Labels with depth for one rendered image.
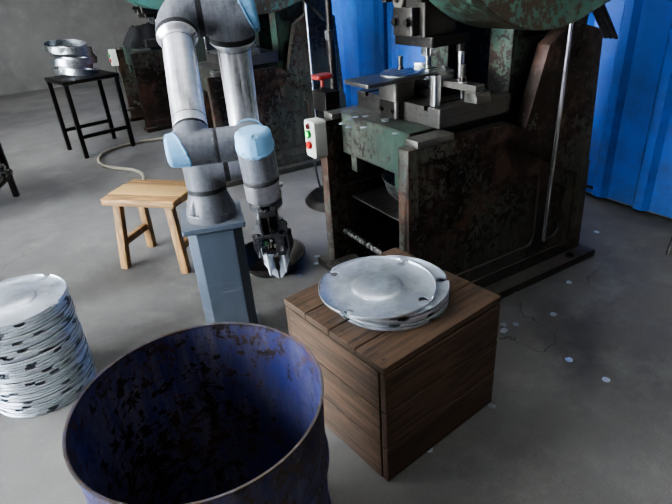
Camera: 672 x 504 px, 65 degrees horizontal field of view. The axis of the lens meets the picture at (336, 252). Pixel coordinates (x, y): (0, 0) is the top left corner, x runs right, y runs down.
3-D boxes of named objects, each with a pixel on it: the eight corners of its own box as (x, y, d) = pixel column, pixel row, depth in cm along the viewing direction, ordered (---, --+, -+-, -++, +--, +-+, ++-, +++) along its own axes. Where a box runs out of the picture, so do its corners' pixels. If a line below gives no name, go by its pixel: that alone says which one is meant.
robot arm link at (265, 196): (243, 176, 113) (281, 170, 114) (247, 195, 116) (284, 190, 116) (243, 191, 107) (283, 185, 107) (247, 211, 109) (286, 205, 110)
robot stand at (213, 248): (209, 354, 175) (181, 232, 154) (206, 323, 191) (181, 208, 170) (264, 343, 178) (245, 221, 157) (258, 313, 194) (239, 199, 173)
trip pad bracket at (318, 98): (328, 143, 198) (324, 90, 189) (316, 138, 206) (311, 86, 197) (342, 140, 201) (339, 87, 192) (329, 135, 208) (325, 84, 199)
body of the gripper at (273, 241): (257, 262, 114) (247, 213, 108) (256, 242, 122) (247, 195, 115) (292, 256, 115) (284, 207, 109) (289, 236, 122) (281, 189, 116)
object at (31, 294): (16, 336, 137) (15, 334, 136) (-72, 326, 144) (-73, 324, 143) (87, 279, 161) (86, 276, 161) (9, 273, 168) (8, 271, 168)
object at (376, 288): (400, 335, 113) (400, 332, 113) (295, 299, 128) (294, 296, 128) (455, 274, 134) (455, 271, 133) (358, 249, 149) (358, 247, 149)
